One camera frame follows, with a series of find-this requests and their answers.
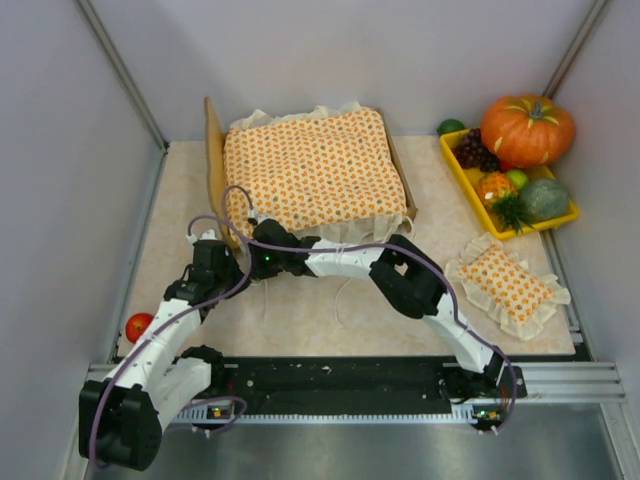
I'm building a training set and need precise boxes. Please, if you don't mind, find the wooden pet bed frame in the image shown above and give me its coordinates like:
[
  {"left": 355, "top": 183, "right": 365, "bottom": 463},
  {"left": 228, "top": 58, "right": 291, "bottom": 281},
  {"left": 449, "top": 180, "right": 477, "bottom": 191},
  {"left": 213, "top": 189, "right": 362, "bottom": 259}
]
[{"left": 202, "top": 96, "right": 418, "bottom": 251}]

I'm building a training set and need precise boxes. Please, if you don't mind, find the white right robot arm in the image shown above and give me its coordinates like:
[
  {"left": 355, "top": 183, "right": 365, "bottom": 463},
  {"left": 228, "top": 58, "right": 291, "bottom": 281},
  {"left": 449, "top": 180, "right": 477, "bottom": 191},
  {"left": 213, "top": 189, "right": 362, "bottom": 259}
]
[{"left": 249, "top": 218, "right": 518, "bottom": 400}]

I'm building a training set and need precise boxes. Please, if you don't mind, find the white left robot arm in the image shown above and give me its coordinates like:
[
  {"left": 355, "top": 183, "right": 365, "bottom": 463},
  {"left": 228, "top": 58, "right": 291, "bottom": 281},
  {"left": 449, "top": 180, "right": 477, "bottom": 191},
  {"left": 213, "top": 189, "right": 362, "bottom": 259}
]
[{"left": 78, "top": 239, "right": 247, "bottom": 471}]

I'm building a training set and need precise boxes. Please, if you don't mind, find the red apple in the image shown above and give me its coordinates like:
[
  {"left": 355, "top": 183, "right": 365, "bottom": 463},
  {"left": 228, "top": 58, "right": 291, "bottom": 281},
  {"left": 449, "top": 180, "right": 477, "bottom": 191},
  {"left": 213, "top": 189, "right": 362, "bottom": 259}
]
[{"left": 125, "top": 312, "right": 154, "bottom": 344}]

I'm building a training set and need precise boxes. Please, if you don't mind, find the yellow plastic tray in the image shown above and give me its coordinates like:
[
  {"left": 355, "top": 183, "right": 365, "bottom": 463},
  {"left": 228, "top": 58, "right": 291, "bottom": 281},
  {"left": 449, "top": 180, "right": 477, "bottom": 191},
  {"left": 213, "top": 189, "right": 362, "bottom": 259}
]
[{"left": 440, "top": 129, "right": 580, "bottom": 241}]

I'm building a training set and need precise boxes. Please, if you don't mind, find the dark green lime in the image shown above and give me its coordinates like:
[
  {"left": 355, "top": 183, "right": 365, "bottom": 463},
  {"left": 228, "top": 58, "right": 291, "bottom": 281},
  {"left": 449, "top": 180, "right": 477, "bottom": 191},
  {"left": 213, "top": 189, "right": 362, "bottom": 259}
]
[{"left": 437, "top": 118, "right": 465, "bottom": 136}]

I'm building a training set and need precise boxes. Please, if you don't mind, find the duck print pillow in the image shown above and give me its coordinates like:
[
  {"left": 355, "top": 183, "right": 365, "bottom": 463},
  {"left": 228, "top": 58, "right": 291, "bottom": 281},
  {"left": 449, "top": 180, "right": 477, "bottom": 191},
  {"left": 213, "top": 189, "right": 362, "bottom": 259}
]
[{"left": 445, "top": 233, "right": 571, "bottom": 341}]

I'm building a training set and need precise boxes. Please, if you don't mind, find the dark purple grape bunch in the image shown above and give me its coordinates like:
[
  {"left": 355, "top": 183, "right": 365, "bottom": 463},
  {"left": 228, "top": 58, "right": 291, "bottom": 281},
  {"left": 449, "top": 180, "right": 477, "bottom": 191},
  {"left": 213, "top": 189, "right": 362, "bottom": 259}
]
[{"left": 452, "top": 128, "right": 500, "bottom": 173}]

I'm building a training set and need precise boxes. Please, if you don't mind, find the orange pineapple toy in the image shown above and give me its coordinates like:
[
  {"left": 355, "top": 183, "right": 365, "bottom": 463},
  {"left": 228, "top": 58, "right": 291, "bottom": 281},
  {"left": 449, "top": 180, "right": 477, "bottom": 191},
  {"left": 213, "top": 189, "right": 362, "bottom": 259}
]
[{"left": 475, "top": 172, "right": 532, "bottom": 234}]

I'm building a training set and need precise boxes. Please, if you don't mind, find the red tomato under pumpkin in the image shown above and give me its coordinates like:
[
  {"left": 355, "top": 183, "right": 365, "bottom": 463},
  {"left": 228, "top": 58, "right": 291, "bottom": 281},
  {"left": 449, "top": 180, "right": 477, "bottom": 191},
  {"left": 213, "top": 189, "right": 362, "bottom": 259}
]
[{"left": 499, "top": 161, "right": 514, "bottom": 173}]

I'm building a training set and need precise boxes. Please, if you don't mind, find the green melon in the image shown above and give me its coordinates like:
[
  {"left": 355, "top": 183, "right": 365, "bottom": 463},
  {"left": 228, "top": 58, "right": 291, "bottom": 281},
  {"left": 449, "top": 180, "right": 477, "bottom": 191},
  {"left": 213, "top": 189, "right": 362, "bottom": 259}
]
[{"left": 519, "top": 178, "right": 570, "bottom": 223}]

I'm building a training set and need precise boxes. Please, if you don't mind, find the orange pumpkin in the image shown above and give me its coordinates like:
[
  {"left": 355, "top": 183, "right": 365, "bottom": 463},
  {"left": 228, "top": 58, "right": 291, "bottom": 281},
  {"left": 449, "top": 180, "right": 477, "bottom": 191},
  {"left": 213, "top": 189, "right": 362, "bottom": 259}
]
[{"left": 480, "top": 94, "right": 576, "bottom": 169}]

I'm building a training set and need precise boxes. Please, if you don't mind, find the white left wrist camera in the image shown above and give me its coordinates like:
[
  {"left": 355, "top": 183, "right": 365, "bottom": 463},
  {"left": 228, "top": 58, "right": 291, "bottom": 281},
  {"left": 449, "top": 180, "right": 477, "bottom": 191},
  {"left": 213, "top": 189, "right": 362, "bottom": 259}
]
[{"left": 186, "top": 229, "right": 218, "bottom": 245}]

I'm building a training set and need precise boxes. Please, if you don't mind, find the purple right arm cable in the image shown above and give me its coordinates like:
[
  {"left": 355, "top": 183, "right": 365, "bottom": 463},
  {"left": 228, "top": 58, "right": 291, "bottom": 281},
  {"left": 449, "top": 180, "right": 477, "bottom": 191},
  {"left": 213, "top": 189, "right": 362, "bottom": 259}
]
[{"left": 220, "top": 185, "right": 519, "bottom": 435}]

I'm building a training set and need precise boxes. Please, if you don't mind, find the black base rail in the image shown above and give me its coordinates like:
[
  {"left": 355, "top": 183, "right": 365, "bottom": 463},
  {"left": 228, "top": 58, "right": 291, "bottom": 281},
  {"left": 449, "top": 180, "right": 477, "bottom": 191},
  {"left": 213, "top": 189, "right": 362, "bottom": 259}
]
[{"left": 198, "top": 356, "right": 527, "bottom": 416}]

